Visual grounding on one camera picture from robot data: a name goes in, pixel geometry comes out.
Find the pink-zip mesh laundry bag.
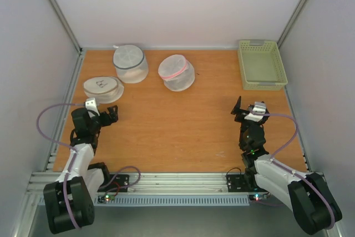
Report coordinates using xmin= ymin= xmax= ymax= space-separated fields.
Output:
xmin=158 ymin=54 xmax=195 ymax=92

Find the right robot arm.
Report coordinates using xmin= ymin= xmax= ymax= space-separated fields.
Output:
xmin=231 ymin=99 xmax=343 ymax=235

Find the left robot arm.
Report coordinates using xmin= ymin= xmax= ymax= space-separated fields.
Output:
xmin=43 ymin=102 xmax=118 ymax=234

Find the beige-zip mesh laundry bag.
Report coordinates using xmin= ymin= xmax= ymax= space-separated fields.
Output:
xmin=83 ymin=76 xmax=124 ymax=104

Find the grey-zip mesh laundry bag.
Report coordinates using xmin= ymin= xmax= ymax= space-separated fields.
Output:
xmin=113 ymin=45 xmax=149 ymax=84

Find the green plastic basket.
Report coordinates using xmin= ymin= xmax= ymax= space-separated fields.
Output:
xmin=237 ymin=39 xmax=288 ymax=90

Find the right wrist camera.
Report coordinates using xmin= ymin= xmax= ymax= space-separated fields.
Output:
xmin=247 ymin=102 xmax=266 ymax=123

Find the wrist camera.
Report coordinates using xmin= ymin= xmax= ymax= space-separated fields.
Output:
xmin=84 ymin=98 xmax=99 ymax=113
xmin=247 ymin=102 xmax=266 ymax=123

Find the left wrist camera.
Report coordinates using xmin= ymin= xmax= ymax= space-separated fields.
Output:
xmin=84 ymin=98 xmax=99 ymax=113

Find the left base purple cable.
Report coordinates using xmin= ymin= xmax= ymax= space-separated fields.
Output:
xmin=97 ymin=165 xmax=141 ymax=193

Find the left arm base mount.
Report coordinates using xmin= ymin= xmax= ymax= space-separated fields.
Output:
xmin=98 ymin=174 xmax=130 ymax=193

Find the aluminium front rail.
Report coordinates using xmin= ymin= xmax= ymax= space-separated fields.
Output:
xmin=26 ymin=172 xmax=228 ymax=195

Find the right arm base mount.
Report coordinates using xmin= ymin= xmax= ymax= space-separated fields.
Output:
xmin=226 ymin=173 xmax=258 ymax=193

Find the grey slotted cable duct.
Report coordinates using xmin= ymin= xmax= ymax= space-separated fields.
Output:
xmin=94 ymin=195 xmax=250 ymax=207

